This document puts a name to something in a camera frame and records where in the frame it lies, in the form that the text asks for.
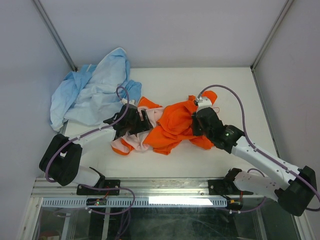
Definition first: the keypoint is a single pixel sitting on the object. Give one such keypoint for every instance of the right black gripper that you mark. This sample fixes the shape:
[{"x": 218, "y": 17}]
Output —
[{"x": 195, "y": 132}]

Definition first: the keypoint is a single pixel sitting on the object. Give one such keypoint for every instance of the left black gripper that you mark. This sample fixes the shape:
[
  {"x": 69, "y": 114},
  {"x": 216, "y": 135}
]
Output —
[{"x": 145, "y": 125}]

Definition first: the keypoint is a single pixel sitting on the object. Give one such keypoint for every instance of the orange jacket pink lining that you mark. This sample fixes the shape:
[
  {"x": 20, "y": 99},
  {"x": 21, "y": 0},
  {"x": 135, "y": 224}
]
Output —
[{"x": 170, "y": 126}]

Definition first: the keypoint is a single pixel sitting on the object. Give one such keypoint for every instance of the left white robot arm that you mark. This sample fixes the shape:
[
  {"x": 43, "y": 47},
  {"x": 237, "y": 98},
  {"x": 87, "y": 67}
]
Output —
[{"x": 61, "y": 161}]

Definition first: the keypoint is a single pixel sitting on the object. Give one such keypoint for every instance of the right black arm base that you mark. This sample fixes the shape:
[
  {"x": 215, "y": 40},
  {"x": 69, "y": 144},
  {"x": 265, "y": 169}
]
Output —
[{"x": 224, "y": 186}]

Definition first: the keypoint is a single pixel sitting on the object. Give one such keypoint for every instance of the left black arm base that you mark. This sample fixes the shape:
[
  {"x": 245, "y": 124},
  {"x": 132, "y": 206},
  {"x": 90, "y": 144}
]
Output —
[{"x": 91, "y": 182}]

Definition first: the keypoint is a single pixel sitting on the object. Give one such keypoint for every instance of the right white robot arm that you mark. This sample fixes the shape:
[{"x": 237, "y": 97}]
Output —
[{"x": 289, "y": 185}]

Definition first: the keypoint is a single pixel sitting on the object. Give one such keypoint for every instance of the light blue garment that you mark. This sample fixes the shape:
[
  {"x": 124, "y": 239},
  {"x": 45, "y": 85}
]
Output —
[{"x": 93, "y": 94}]

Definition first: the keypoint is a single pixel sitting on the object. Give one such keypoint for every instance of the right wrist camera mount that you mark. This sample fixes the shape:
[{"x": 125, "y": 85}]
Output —
[{"x": 203, "y": 103}]

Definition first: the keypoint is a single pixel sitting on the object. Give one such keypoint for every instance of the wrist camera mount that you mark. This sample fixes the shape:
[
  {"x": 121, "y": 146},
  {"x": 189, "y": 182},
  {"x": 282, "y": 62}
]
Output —
[
  {"x": 129, "y": 102},
  {"x": 203, "y": 103}
]

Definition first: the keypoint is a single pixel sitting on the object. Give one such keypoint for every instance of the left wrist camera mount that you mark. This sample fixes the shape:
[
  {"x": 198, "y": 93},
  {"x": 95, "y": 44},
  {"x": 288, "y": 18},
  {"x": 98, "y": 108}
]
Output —
[{"x": 129, "y": 102}]

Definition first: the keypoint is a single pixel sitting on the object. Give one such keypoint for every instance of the aluminium front rail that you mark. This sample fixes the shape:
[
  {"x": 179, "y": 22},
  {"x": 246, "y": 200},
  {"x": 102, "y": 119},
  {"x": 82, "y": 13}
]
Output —
[{"x": 142, "y": 187}]

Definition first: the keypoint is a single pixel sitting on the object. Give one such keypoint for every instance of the white slotted cable duct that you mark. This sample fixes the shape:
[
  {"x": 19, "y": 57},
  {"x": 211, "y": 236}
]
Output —
[{"x": 140, "y": 202}]

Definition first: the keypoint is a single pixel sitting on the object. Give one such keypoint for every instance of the left corner aluminium post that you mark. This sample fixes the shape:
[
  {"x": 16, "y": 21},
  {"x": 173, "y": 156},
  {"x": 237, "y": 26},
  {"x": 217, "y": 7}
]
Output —
[{"x": 54, "y": 34}]

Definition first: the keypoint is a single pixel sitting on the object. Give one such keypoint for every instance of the corner aluminium post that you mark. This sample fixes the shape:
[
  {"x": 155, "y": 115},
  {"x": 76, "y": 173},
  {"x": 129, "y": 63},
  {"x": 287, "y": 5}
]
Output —
[
  {"x": 272, "y": 33},
  {"x": 54, "y": 34}
]

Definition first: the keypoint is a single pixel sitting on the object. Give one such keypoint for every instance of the right corner aluminium post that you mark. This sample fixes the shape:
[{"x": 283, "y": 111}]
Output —
[{"x": 272, "y": 33}]

